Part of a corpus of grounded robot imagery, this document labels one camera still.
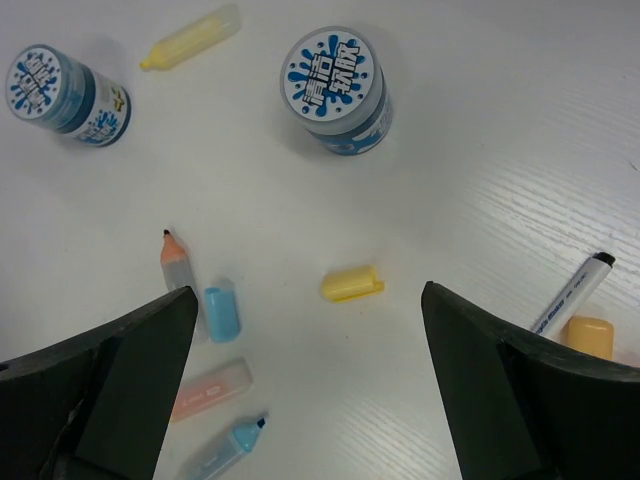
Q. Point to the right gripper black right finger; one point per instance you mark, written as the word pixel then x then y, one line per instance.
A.
pixel 520 406

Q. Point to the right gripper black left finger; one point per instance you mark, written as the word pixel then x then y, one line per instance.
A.
pixel 97 405

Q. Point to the blue highlighter pen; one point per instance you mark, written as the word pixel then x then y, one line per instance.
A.
pixel 222 452

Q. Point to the blue highlighter cap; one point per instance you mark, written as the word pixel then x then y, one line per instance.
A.
pixel 221 311

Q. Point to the clear orange-tipped highlighter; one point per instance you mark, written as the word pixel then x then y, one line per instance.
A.
pixel 177 272

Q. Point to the blue slime jar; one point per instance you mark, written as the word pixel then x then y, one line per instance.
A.
pixel 51 90
pixel 332 83

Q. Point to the pink orange highlighter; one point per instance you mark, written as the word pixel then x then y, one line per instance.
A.
pixel 211 389

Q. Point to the yellow highlighter cap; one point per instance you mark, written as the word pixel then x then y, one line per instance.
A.
pixel 351 284

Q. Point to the yellow highlighter pen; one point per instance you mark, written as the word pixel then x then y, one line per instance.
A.
pixel 193 39

